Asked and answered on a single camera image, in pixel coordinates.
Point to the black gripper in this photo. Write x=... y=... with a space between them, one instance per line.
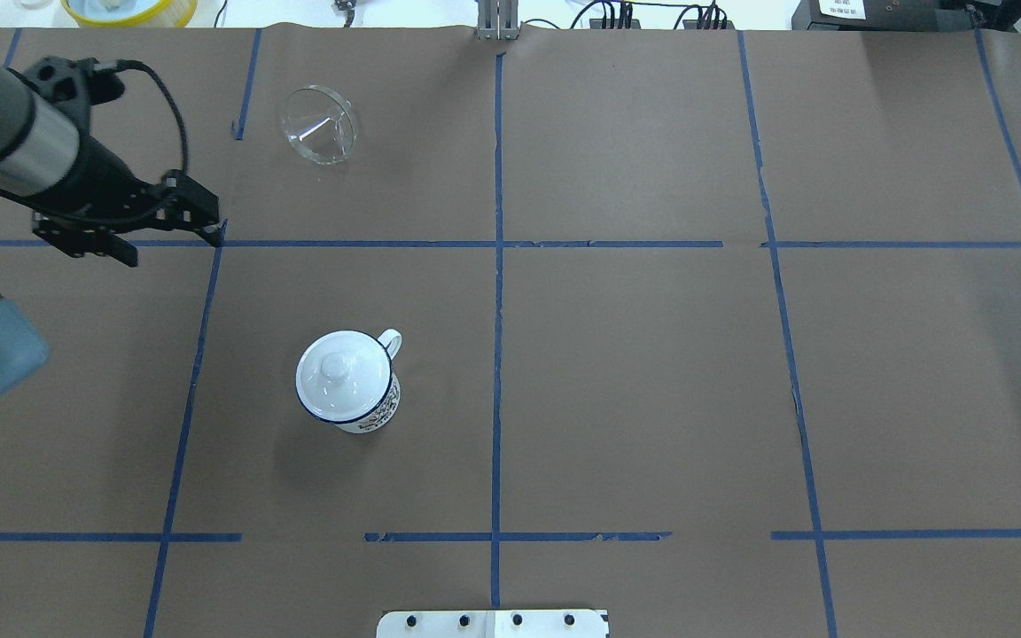
x=99 y=182

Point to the white mug lid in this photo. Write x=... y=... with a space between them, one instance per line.
x=341 y=377

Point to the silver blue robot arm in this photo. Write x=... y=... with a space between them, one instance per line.
x=83 y=198

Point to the yellow tape roll with plate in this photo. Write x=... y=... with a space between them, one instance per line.
x=131 y=14

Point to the white enamel mug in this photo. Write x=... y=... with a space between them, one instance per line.
x=380 y=416

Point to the brown paper table cover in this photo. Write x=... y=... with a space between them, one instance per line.
x=719 y=333

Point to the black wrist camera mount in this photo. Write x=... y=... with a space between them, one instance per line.
x=73 y=86

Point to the aluminium frame post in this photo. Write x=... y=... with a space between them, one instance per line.
x=498 y=20

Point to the white camera pole with base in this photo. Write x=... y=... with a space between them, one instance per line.
x=495 y=623

